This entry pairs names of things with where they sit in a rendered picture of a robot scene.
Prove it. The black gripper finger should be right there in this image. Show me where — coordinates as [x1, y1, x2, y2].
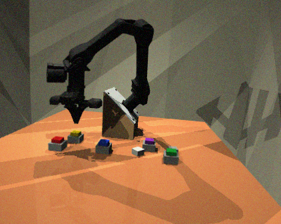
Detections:
[64, 104, 77, 124]
[76, 106, 88, 124]

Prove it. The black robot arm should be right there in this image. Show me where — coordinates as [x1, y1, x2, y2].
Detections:
[47, 18, 154, 113]

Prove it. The red button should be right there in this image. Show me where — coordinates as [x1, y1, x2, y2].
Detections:
[48, 136, 67, 151]

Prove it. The yellow button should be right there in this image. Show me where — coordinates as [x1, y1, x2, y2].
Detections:
[67, 130, 84, 144]

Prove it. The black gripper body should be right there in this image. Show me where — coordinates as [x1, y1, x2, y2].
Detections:
[49, 83, 102, 109]

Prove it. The blue button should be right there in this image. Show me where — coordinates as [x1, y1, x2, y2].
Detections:
[95, 139, 112, 155]

